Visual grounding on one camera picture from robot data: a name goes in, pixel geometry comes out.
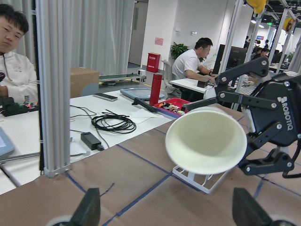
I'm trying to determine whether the cardboard box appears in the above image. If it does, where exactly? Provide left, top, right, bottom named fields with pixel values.
left=70, top=67, right=100, bottom=98

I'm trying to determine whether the pale green plastic cup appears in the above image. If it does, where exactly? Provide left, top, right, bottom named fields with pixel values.
left=165, top=107, right=247, bottom=175

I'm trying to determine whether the red parts tray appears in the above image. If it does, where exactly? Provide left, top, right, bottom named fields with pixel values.
left=153, top=97, right=190, bottom=118

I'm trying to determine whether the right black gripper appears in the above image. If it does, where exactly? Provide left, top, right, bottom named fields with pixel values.
left=186, top=56, right=301, bottom=146

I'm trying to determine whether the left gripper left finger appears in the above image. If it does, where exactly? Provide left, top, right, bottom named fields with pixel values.
left=69, top=188, right=101, bottom=226

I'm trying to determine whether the smartphone on table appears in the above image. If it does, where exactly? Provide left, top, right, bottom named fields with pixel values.
left=93, top=93, right=118, bottom=102

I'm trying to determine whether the aluminium frame post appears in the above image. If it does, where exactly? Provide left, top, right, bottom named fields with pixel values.
left=36, top=0, right=71, bottom=178

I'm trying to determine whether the black power adapter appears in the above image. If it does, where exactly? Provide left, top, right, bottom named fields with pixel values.
left=80, top=132, right=104, bottom=151

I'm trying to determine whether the seated man white shirt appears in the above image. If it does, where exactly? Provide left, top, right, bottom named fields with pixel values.
left=172, top=38, right=215, bottom=82

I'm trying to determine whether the coiled black cable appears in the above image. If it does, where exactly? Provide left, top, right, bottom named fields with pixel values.
left=91, top=108, right=137, bottom=134

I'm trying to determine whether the person in white hoodie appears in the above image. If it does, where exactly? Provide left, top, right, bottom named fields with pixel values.
left=0, top=4, right=39, bottom=104

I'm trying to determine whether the red thermos bottle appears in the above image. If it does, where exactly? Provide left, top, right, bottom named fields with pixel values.
left=150, top=73, right=162, bottom=105

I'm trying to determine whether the white wire cup rack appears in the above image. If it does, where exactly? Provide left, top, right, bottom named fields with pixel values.
left=173, top=166, right=231, bottom=194

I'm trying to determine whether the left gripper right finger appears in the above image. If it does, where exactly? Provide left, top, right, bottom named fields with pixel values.
left=232, top=188, right=272, bottom=226

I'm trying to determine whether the black teleoperation controller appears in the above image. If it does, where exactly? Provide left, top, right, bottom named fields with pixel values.
left=0, top=97, right=40, bottom=117

